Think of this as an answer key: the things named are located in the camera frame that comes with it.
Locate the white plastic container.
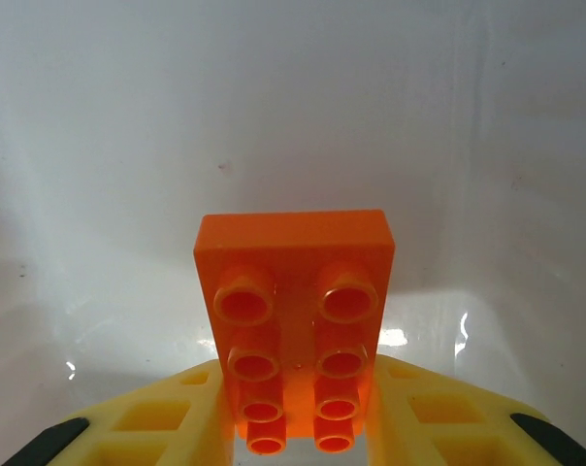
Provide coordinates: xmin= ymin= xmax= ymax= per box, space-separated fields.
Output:
xmin=0 ymin=0 xmax=586 ymax=466

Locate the orange lego plate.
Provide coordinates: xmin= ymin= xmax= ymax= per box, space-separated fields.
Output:
xmin=192 ymin=208 xmax=397 ymax=455

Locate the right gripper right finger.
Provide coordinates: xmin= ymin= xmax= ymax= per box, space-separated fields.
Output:
xmin=363 ymin=352 xmax=586 ymax=466

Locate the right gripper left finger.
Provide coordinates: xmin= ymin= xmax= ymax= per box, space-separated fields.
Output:
xmin=1 ymin=356 xmax=241 ymax=466

